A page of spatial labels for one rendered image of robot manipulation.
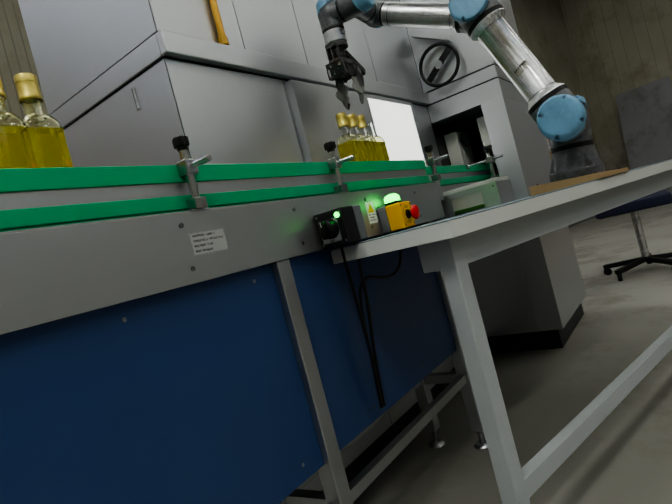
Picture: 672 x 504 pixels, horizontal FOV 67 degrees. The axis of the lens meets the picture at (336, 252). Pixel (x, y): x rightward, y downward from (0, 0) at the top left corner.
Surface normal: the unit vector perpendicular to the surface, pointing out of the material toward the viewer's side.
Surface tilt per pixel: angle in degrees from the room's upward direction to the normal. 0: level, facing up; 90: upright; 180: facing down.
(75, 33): 90
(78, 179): 90
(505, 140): 90
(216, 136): 90
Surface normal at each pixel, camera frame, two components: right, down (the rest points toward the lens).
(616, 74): -0.74, 0.20
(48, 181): 0.79, -0.20
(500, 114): -0.56, 0.16
